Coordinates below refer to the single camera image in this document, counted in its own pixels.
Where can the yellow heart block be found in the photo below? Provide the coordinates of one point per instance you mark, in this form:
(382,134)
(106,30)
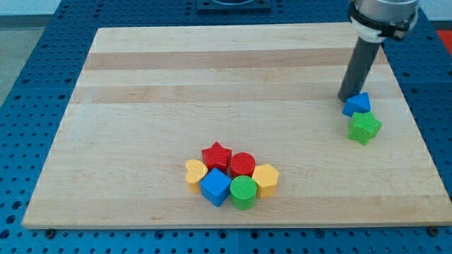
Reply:
(196,170)

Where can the dark mounting plate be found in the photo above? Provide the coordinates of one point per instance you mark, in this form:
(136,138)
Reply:
(233,5)

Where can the wooden board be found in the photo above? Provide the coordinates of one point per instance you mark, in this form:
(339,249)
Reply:
(149,99)

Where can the yellow hexagon block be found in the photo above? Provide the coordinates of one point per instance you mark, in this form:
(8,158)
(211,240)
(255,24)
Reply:
(266,178)

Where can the green star block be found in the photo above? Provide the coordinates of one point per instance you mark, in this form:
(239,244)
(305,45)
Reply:
(363,127)

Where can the green cylinder block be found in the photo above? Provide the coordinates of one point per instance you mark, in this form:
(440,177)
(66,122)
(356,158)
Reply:
(243,190)

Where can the blue cube block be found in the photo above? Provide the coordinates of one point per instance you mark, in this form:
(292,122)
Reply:
(215,187)

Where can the red star block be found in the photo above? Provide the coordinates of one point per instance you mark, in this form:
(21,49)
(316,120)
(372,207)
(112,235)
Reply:
(217,157)

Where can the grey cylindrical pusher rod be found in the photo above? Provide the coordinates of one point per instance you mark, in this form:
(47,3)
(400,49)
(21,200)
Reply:
(359,66)

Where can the red cylinder block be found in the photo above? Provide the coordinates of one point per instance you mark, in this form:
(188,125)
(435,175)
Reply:
(242,164)

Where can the blue triangle block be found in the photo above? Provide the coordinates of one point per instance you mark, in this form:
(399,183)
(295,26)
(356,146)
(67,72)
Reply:
(359,103)

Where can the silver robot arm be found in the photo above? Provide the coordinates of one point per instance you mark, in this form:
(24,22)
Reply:
(374,21)

